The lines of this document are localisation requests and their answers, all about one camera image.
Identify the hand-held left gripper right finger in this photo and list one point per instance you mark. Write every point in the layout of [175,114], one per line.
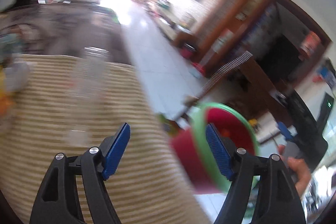
[219,153]

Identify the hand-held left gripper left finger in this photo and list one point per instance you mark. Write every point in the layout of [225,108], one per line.
[116,150]

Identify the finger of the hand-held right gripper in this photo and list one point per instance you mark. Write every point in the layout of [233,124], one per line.
[286,132]

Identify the red bin with green rim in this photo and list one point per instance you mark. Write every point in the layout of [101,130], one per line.
[194,150]

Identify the clear plastic bottle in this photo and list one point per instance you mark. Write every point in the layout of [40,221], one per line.
[89,77]

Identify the orange snack bag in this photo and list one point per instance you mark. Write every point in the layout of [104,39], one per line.
[4,102]

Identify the white blue wrapper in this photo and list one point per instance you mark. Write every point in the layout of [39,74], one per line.
[14,75]

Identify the person's right hand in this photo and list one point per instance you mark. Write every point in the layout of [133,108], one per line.
[300,174]

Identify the carved wooden chair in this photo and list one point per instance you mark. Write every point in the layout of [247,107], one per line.
[257,77]

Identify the striped beige cloth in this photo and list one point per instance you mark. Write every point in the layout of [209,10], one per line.
[52,108]

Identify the red dustpan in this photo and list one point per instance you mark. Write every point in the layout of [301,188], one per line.
[198,68]

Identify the small red floor bin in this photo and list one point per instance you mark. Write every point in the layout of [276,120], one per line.
[188,50]

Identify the wooden television cabinet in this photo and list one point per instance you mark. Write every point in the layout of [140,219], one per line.
[170,27]

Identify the wall poster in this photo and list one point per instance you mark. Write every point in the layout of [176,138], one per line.
[223,40]

